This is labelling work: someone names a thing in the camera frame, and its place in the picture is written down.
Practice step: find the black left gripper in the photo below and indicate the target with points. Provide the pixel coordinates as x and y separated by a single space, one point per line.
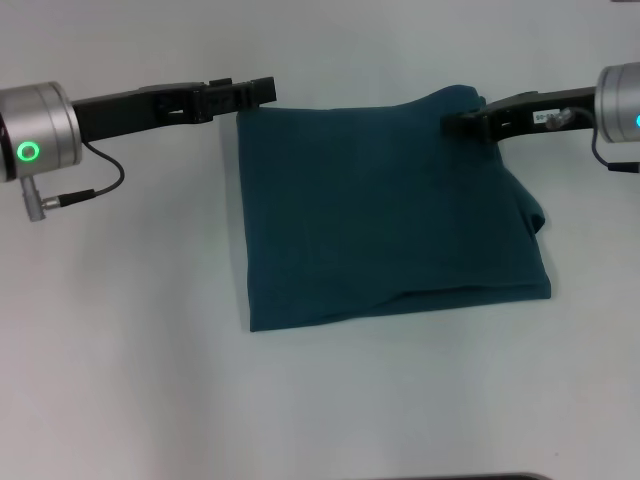
135 110

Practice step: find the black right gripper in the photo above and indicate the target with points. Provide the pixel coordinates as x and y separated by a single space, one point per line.
540 112

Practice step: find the teal blue t-shirt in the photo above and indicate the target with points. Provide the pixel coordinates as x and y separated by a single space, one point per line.
375 210

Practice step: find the right robot arm silver white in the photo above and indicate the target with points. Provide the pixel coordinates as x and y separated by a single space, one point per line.
620 102

